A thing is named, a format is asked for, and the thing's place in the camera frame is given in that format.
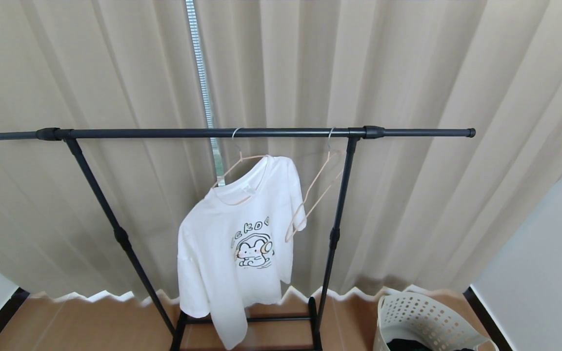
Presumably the black garment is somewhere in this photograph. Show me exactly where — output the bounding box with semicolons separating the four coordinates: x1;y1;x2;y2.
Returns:
387;337;477;351

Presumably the pink clothes hanger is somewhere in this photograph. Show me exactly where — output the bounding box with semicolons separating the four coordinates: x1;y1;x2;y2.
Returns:
284;128;346;243
211;128;272;206

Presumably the white laundry basket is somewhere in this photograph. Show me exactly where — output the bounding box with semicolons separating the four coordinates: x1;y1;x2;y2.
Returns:
373;292;499;351

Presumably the black clothes rack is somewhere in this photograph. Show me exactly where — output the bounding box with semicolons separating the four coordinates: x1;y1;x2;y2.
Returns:
0;126;477;351

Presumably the beige curtain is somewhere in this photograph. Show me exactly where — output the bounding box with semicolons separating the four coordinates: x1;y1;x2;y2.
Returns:
0;0;562;305

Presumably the white printed T-shirt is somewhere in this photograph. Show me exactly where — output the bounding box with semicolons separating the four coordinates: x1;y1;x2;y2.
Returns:
177;155;308;351

